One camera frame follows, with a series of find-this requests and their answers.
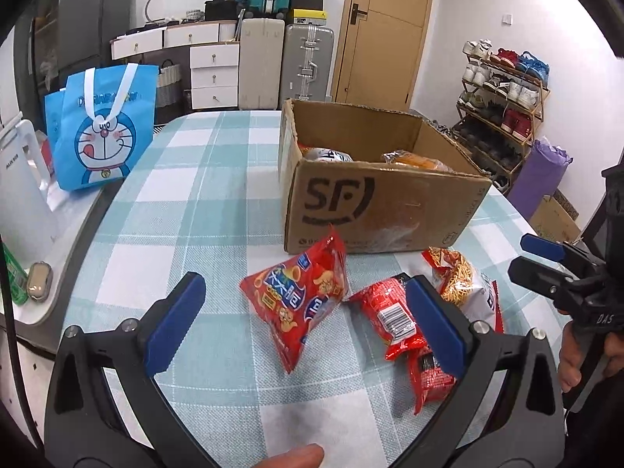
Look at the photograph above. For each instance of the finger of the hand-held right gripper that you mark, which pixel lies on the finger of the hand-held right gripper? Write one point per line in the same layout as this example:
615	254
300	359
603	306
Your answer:
541	273
543	247

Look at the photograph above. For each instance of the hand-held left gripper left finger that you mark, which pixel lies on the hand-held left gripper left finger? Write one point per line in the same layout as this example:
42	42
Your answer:
175	324

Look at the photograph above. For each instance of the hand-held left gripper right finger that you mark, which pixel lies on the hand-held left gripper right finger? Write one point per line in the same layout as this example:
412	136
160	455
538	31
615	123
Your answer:
434	326

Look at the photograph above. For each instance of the small red snack packet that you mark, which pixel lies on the small red snack packet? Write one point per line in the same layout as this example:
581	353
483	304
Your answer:
429	380
385	317

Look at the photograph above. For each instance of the red biscuit snack bag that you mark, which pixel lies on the red biscuit snack bag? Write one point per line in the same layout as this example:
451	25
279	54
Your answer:
297	302

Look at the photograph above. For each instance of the orange snack packet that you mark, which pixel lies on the orange snack packet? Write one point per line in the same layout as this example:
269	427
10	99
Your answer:
414	161

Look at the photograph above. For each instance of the person's right hand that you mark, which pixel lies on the person's right hand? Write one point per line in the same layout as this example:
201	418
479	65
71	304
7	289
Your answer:
570	360

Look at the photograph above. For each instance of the person's left hand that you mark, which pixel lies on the person's left hand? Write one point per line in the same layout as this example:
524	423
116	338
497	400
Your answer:
292	457

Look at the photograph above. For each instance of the small brown cardboard box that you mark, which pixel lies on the small brown cardboard box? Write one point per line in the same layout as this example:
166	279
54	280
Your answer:
555	219

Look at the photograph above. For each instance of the wooden shoe rack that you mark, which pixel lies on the wooden shoe rack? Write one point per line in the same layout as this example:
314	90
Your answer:
536	122

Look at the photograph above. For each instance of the small beige case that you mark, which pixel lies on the small beige case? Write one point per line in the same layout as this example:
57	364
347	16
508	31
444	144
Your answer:
39	280

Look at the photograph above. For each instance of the grey side table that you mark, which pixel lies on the grey side table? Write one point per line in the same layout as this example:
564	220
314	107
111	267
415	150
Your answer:
68	214

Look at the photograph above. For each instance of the green drink can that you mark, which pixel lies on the green drink can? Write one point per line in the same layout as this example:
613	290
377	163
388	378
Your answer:
14	282

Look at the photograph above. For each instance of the blue cartoon tote bag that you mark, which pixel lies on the blue cartoon tote bag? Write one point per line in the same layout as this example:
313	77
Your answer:
107	141

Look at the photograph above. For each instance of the white appliance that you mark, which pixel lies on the white appliance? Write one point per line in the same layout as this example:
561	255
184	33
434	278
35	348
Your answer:
24	195

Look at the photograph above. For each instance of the woven basket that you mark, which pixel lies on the woven basket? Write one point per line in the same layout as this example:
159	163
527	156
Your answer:
168	83

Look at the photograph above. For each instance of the white chest of drawers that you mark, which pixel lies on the white chest of drawers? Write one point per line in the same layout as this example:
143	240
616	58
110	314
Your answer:
214	75

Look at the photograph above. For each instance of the wooden door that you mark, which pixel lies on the wooden door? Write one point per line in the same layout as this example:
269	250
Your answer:
390	34

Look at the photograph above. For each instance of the beige suitcase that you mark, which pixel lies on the beige suitcase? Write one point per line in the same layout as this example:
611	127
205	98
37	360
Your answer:
261	63

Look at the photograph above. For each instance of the white low drawer cabinet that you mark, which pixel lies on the white low drawer cabinet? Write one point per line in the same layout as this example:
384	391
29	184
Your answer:
165	39

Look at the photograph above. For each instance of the silver suitcase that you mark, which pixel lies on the silver suitcase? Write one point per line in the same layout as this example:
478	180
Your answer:
307	63

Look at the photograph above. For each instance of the dark tall cabinet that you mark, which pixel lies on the dark tall cabinet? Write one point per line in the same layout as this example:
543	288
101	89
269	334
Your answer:
38	48

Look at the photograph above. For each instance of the grey refrigerator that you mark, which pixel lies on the grey refrigerator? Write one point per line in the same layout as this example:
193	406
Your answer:
95	24

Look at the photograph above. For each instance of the black storage box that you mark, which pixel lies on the black storage box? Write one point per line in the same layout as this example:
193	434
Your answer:
223	11

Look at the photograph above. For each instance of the yellow black shoe box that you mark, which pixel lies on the yellow black shoe box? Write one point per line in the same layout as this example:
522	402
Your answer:
307	17

